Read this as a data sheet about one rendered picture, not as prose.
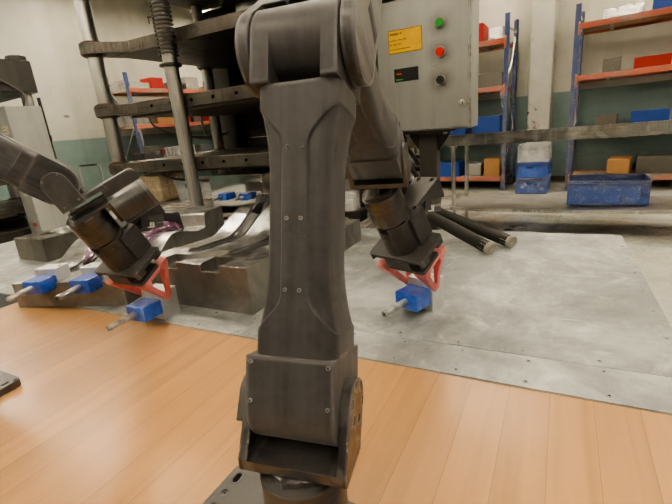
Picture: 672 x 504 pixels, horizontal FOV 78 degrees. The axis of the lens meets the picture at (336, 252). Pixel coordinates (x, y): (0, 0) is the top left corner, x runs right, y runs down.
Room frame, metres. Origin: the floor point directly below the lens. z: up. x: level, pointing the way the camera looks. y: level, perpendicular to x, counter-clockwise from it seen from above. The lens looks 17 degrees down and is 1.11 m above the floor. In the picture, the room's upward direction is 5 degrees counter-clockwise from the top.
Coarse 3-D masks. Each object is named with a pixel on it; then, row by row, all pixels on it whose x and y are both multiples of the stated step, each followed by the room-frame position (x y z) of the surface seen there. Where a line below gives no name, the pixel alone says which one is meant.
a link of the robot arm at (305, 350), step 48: (336, 0) 0.32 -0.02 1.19; (288, 48) 0.32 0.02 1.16; (336, 48) 0.30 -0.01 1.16; (288, 96) 0.31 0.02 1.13; (336, 96) 0.30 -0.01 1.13; (288, 144) 0.30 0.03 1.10; (336, 144) 0.31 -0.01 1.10; (288, 192) 0.29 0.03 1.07; (336, 192) 0.30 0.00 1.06; (288, 240) 0.28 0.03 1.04; (336, 240) 0.29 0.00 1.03; (288, 288) 0.27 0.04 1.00; (336, 288) 0.28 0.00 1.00; (288, 336) 0.26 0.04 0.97; (336, 336) 0.25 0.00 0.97; (288, 384) 0.25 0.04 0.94; (336, 384) 0.24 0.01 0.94; (288, 432) 0.24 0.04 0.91; (336, 432) 0.23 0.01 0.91
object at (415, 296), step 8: (408, 280) 0.66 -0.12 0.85; (416, 280) 0.65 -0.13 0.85; (432, 280) 0.63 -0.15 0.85; (440, 280) 0.65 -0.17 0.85; (408, 288) 0.64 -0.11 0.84; (416, 288) 0.64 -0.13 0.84; (424, 288) 0.64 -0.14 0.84; (440, 288) 0.65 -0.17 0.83; (400, 296) 0.63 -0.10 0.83; (408, 296) 0.62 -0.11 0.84; (416, 296) 0.61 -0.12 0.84; (424, 296) 0.62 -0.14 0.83; (432, 296) 0.63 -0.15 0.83; (440, 296) 0.65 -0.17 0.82; (400, 304) 0.60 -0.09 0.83; (408, 304) 0.62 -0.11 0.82; (416, 304) 0.61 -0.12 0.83; (424, 304) 0.62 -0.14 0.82; (432, 304) 0.63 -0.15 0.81; (440, 304) 0.65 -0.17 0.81; (384, 312) 0.59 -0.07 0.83; (392, 312) 0.59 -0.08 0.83
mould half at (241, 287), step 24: (240, 216) 1.03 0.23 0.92; (264, 216) 1.00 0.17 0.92; (216, 240) 0.93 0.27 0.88; (240, 240) 0.91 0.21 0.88; (192, 264) 0.74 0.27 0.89; (240, 264) 0.71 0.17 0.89; (264, 264) 0.73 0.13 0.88; (192, 288) 0.75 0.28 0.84; (216, 288) 0.72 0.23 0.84; (240, 288) 0.69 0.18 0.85; (264, 288) 0.72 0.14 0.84; (240, 312) 0.70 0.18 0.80
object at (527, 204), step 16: (560, 128) 3.50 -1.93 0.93; (576, 128) 3.44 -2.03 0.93; (592, 128) 3.39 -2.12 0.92; (608, 128) 3.33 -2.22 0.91; (624, 128) 3.28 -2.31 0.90; (640, 128) 3.23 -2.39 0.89; (656, 128) 3.18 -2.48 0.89; (448, 144) 3.97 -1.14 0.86; (464, 144) 3.90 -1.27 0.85; (480, 144) 3.82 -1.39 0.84; (464, 208) 3.93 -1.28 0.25; (480, 208) 3.86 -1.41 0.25; (496, 208) 3.78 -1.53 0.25; (512, 208) 3.72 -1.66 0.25; (528, 208) 3.67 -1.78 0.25; (544, 208) 3.61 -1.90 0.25; (560, 208) 3.56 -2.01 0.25; (576, 208) 3.50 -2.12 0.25; (592, 208) 3.45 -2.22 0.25; (608, 208) 3.39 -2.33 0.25; (624, 208) 3.34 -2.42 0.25; (640, 208) 3.28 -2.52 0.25; (656, 208) 3.23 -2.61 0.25
